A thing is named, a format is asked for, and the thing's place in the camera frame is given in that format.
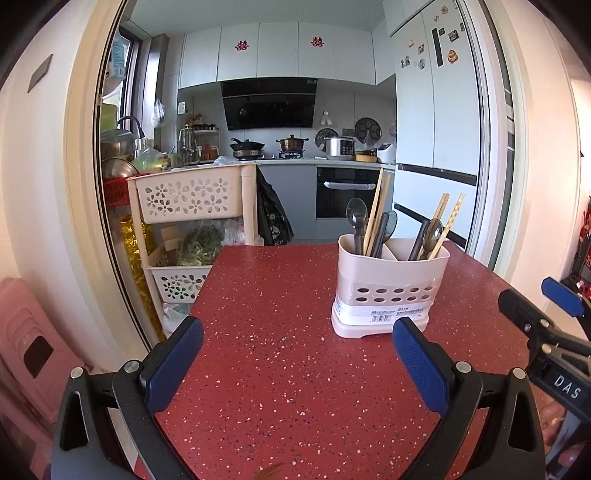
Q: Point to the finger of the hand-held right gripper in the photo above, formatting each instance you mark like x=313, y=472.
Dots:
x=561, y=293
x=521, y=314

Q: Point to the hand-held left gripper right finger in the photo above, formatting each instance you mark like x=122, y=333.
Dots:
x=420, y=364

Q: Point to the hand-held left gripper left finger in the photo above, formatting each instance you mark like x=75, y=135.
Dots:
x=178, y=364

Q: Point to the white plastic utensil holder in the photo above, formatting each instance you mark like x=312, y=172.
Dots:
x=369, y=277

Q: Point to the patterned wooden chopstick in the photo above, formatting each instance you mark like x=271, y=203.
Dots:
x=455, y=212

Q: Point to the wooden chopstick pair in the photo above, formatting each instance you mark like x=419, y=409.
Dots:
x=373, y=210

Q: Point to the red hanging decorations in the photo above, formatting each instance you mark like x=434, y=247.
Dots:
x=586, y=258

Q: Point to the gold foil bag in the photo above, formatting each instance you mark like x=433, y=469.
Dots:
x=141, y=277

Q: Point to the green leafy vegetables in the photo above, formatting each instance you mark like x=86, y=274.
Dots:
x=198, y=244

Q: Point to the pink plastic stool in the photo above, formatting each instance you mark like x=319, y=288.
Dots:
x=27, y=332

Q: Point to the beige plastic storage rack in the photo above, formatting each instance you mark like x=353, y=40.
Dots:
x=184, y=194

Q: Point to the black plastic bag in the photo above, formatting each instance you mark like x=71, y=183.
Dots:
x=272, y=212

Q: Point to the black built-in oven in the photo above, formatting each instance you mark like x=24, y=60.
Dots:
x=346, y=198

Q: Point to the red plastic basket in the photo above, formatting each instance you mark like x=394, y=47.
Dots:
x=115, y=191

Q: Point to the white refrigerator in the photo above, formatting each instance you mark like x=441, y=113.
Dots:
x=429, y=138

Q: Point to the grey kitchen counter cabinet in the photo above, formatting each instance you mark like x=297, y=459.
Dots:
x=300, y=194

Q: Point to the white countertop appliance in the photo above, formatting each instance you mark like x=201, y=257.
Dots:
x=385, y=153

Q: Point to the spice rack with jars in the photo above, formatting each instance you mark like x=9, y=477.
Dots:
x=207, y=147

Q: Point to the black wok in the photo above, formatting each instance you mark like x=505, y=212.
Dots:
x=247, y=148

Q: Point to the steel basin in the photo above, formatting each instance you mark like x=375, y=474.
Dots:
x=117, y=145

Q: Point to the silver rice cooker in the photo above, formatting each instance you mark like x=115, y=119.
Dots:
x=339, y=148

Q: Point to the round black divided tray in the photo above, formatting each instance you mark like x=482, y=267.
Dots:
x=368, y=129

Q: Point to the steel pot with lid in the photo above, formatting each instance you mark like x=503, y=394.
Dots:
x=292, y=144

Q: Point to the steel kitchen faucet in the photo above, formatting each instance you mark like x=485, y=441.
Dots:
x=131, y=120

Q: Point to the group of fridge magnets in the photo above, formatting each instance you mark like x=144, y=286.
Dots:
x=452, y=56

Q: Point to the black range hood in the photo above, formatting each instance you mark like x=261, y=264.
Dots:
x=268, y=104

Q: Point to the red paper decal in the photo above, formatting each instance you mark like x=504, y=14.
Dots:
x=317, y=41
x=241, y=45

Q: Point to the white wall cabinets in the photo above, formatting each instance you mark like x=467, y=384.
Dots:
x=277, y=55

